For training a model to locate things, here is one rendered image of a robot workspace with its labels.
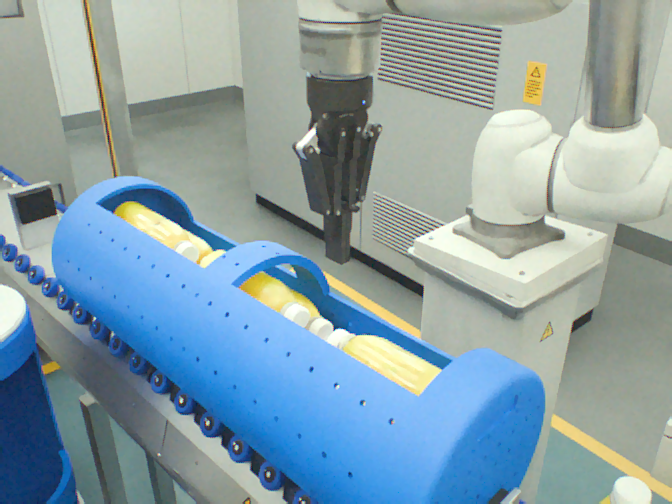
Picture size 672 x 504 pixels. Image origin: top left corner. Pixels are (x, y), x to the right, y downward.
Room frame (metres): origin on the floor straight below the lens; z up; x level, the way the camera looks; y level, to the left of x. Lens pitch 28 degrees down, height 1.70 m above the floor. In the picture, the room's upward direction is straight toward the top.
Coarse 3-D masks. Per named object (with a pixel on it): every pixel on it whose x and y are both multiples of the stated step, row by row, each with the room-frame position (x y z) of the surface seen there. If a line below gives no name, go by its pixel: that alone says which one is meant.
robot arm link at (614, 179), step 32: (608, 0) 1.09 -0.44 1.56; (640, 0) 1.08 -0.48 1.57; (608, 32) 1.10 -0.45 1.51; (640, 32) 1.09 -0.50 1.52; (608, 64) 1.10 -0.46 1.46; (640, 64) 1.10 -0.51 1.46; (608, 96) 1.11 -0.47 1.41; (640, 96) 1.11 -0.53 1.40; (576, 128) 1.17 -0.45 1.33; (608, 128) 1.11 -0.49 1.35; (640, 128) 1.11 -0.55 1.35; (576, 160) 1.13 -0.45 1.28; (608, 160) 1.09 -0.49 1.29; (640, 160) 1.09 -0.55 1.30; (576, 192) 1.13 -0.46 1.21; (608, 192) 1.10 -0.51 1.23; (640, 192) 1.07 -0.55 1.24
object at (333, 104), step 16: (320, 80) 0.69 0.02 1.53; (352, 80) 0.69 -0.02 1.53; (368, 80) 0.70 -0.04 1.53; (320, 96) 0.69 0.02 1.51; (336, 96) 0.68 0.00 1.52; (352, 96) 0.69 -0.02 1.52; (368, 96) 0.70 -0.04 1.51; (320, 112) 0.69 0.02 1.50; (336, 112) 0.68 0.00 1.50; (352, 112) 0.69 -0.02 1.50; (320, 128) 0.69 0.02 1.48; (336, 128) 0.70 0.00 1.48; (320, 144) 0.70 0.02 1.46
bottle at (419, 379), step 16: (352, 336) 0.72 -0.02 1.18; (368, 336) 0.69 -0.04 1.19; (352, 352) 0.67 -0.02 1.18; (368, 352) 0.66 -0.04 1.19; (384, 352) 0.65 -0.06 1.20; (400, 352) 0.65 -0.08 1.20; (384, 368) 0.63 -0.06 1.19; (400, 368) 0.62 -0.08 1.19; (416, 368) 0.62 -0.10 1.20; (432, 368) 0.62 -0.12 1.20; (400, 384) 0.61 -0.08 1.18; (416, 384) 0.60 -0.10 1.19
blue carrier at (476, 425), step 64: (128, 192) 1.17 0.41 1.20; (64, 256) 1.02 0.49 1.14; (128, 256) 0.91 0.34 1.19; (256, 256) 0.84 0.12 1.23; (128, 320) 0.85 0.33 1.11; (192, 320) 0.76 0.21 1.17; (256, 320) 0.71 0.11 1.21; (384, 320) 0.84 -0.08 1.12; (192, 384) 0.73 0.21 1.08; (256, 384) 0.64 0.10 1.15; (320, 384) 0.60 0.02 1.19; (384, 384) 0.57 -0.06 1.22; (448, 384) 0.55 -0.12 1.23; (512, 384) 0.56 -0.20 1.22; (256, 448) 0.64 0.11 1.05; (320, 448) 0.55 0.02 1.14; (384, 448) 0.51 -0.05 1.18; (448, 448) 0.48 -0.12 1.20; (512, 448) 0.58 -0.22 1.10
